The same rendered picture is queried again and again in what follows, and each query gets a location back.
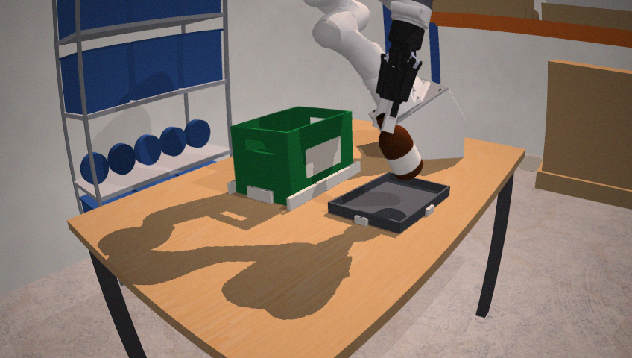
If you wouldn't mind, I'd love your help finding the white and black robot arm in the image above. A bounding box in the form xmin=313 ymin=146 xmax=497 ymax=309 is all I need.
xmin=304 ymin=0 xmax=434 ymax=116

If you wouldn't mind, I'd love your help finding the brown glass bottle with white label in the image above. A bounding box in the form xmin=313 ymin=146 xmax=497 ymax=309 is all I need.
xmin=376 ymin=113 xmax=423 ymax=180

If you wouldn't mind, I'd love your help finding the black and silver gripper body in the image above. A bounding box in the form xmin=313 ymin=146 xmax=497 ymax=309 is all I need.
xmin=388 ymin=20 xmax=425 ymax=69

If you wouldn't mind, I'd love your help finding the green plastic crate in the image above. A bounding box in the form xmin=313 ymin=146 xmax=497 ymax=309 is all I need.
xmin=230 ymin=107 xmax=353 ymax=206

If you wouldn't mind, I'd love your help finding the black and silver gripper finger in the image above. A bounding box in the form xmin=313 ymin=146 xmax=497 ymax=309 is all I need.
xmin=381 ymin=51 xmax=423 ymax=134
xmin=372 ymin=50 xmax=396 ymax=128

